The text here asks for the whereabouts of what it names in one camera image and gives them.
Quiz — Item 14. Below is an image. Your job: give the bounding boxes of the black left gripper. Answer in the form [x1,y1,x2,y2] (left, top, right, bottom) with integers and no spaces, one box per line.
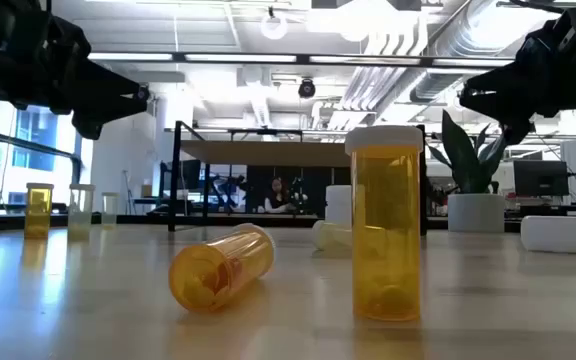
[42,17,150,142]

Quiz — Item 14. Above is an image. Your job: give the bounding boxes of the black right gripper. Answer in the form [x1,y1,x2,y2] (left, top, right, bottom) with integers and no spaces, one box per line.
[459,19,576,147]

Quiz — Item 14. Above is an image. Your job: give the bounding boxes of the pale yellow pill bottle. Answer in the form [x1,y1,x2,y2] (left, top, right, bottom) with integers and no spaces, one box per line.
[100,191,120,230]
[67,183,96,241]

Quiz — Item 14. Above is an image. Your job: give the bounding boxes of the white plastic jar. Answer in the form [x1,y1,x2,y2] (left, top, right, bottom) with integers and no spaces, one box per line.
[520,215,576,254]
[324,184,353,225]

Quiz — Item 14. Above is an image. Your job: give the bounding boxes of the large orange pill bottle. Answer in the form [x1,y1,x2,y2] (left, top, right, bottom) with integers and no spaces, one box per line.
[345,125,424,322]

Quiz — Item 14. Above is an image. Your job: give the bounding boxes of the clear plastic jar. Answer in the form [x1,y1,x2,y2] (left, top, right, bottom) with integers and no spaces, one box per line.
[311,219,353,252]

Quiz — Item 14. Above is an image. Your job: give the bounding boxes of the wooden shelf black legs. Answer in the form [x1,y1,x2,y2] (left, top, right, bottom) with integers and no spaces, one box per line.
[167,119,429,237]

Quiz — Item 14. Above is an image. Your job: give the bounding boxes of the green snake plant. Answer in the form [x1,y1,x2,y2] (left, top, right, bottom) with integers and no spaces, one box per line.
[427,109,509,196]

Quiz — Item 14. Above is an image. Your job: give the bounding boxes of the black computer monitor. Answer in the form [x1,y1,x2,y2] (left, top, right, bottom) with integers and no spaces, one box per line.
[512,159,570,198]

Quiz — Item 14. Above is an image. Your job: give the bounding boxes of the white plant pot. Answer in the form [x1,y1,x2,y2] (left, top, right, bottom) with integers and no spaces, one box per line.
[446,193,507,234]

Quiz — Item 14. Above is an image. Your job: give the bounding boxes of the person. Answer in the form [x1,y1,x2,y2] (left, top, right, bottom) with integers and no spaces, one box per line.
[262,177,294,215]

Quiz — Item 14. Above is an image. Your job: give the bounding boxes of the silver ventilation duct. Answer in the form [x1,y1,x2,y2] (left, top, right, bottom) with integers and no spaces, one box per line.
[410,0,564,104]

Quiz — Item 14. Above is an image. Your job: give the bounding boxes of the white ring lamp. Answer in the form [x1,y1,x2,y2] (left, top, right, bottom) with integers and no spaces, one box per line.
[260,7,289,41]

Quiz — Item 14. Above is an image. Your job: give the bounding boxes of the black overhead camera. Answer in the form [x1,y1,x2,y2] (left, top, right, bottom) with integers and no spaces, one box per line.
[297,77,318,100]

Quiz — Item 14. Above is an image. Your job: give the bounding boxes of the black overhead frame bar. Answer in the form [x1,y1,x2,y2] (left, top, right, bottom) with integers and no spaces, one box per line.
[87,51,517,70]

